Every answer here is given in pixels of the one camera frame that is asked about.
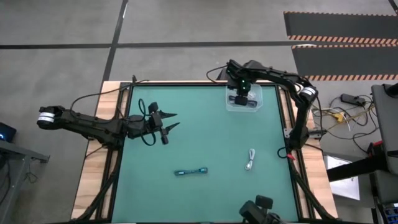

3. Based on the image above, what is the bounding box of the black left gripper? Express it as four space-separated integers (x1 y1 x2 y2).
127 102 182 139

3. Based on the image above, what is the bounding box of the blue USB-C cable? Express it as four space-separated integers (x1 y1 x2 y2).
174 167 209 177

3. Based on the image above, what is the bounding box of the white USB-C cable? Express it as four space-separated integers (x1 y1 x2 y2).
244 148 256 172

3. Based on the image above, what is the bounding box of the clear plastic container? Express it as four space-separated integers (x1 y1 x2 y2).
225 83 264 113

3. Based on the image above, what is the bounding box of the flat black box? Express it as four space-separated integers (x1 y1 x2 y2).
216 68 231 82

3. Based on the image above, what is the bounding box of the green table mat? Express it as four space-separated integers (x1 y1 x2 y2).
111 85 300 223

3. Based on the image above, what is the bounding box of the black hazard-striped floor mat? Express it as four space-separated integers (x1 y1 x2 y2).
291 44 398 82
283 11 398 45

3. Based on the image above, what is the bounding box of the black power brick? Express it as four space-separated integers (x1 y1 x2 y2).
340 93 367 106

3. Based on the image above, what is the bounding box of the black beam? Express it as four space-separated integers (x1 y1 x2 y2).
326 152 389 183

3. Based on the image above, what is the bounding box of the white paper sheet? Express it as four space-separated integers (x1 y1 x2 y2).
323 154 361 202

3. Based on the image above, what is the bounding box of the grey machine cabinet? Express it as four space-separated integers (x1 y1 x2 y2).
371 83 398 175

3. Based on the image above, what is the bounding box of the grey desk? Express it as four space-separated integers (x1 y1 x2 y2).
0 139 50 224

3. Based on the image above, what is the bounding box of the dark screen device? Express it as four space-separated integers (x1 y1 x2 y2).
0 121 17 143

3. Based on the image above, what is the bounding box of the black aluminium table frame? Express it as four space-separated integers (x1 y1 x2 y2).
71 81 340 224

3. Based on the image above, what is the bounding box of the yellow cable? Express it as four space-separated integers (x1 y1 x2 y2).
310 104 377 131

